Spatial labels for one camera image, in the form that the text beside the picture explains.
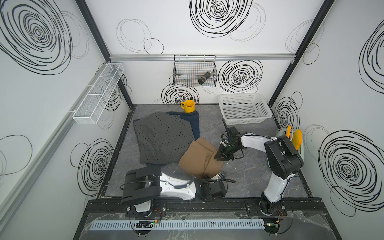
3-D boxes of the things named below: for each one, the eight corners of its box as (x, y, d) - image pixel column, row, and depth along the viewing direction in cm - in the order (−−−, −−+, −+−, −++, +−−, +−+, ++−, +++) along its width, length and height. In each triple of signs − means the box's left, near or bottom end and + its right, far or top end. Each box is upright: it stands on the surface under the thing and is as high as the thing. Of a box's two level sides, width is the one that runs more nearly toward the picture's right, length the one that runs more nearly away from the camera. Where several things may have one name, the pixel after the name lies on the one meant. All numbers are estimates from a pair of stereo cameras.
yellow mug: (188, 116, 114) (187, 109, 108) (181, 108, 120) (181, 101, 114) (197, 112, 117) (197, 105, 111) (190, 104, 122) (190, 97, 117)
